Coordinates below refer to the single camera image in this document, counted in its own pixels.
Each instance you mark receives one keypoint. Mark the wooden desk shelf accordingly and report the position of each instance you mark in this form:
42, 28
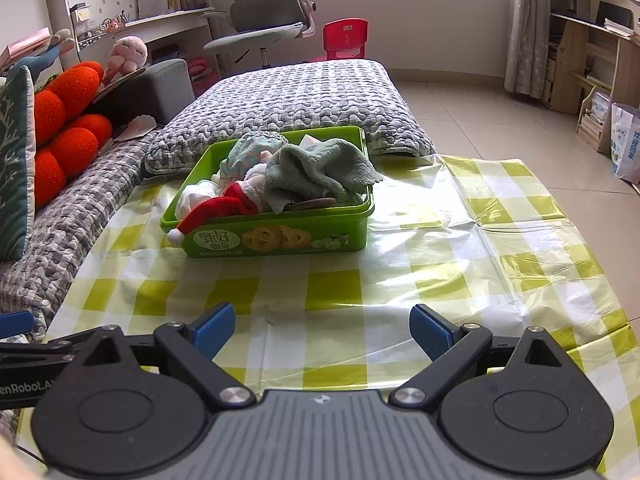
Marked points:
593, 62

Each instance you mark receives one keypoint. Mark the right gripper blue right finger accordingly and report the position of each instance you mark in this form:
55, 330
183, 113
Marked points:
454, 351

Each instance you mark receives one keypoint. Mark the beige curtain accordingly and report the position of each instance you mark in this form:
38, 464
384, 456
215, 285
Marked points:
528, 42

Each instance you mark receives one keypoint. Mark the white sponge block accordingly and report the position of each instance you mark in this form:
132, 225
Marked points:
308, 142

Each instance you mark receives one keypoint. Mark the grey quilted cushion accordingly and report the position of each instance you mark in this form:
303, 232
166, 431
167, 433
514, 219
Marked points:
290, 98

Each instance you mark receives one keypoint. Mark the blue plush toy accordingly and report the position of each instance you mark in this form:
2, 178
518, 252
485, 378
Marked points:
60, 43

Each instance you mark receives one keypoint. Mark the santa plush doll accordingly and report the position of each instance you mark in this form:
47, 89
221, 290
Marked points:
241, 198

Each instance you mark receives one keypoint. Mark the green checkered tablecloth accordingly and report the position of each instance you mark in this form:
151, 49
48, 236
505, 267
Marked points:
481, 242

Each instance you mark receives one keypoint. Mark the white wall shelf desk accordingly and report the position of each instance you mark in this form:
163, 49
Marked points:
97, 24

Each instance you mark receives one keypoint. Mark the red plastic chair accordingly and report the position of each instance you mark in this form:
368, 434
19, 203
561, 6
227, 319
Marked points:
344, 39

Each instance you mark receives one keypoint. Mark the green plastic bin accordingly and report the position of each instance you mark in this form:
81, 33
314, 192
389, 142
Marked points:
340, 228

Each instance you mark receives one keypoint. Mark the teal patterned pillow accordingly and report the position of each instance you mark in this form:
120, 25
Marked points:
18, 149

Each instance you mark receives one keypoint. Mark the white paper piece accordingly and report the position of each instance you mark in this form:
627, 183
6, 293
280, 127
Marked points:
138, 127

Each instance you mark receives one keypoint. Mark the grey office chair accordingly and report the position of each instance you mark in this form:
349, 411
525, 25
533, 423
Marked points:
259, 24

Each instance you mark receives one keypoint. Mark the white paper bag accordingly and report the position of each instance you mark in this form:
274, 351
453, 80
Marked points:
625, 137

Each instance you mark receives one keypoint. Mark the grey sofa armrest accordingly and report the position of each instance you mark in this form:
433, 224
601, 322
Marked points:
162, 91

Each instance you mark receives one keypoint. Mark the grey quilted sofa cover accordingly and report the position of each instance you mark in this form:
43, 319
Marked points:
65, 231

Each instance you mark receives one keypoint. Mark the grey green towel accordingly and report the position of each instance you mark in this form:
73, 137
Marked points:
333, 168

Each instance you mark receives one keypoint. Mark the orange carrot plush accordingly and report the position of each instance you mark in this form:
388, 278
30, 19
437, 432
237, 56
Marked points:
68, 137

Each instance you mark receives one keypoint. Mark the white fluffy cloth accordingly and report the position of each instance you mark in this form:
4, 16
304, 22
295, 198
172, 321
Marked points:
197, 193

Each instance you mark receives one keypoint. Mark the pink bunny plush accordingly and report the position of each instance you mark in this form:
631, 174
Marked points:
127, 55

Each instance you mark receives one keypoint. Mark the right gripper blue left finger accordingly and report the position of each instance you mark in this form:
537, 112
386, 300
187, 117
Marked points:
187, 353

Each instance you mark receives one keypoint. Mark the person left hand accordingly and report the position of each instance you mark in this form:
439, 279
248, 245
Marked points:
11, 466

